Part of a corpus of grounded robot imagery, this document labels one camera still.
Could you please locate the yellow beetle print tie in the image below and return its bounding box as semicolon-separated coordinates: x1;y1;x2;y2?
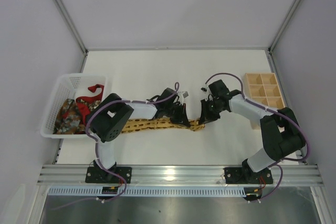
121;118;205;134

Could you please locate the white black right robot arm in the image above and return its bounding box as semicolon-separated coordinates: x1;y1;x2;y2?
199;80;307;184

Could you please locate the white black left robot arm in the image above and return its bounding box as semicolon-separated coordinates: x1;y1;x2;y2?
85;87;191;173

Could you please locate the wooden compartment box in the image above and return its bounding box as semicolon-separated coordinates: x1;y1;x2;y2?
244;72;286;131

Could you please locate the red tie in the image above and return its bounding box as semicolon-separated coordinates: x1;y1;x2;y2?
76;84;104;125

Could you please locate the white plastic basket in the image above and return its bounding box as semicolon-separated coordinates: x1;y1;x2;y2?
40;73;108;138

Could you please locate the camouflage pattern tie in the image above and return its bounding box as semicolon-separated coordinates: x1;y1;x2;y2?
53;99;86;135

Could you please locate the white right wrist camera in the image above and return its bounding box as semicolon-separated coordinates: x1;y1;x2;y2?
201;84;209;93

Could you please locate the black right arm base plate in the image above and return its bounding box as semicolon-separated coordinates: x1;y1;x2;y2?
224;166;274;185

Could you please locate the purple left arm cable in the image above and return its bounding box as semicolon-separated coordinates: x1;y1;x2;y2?
49;81;184;210

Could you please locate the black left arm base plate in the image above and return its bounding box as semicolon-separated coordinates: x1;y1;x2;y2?
85;166;132;184

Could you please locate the aluminium mounting rail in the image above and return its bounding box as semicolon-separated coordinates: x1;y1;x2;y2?
37;165;323;187

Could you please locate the white slotted cable duct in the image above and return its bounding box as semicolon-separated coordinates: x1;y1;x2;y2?
48;186;246;197

